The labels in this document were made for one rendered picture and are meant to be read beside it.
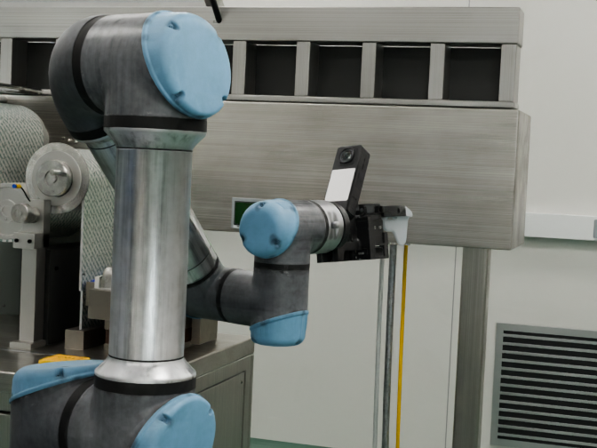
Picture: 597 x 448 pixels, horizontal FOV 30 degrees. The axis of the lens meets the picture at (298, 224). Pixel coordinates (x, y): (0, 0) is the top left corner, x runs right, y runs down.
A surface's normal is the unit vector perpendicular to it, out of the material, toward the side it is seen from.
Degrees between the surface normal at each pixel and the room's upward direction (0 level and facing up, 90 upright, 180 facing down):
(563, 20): 90
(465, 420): 90
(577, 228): 90
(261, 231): 90
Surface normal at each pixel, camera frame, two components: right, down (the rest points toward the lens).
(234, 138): -0.30, 0.04
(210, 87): 0.82, -0.07
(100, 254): 0.95, 0.06
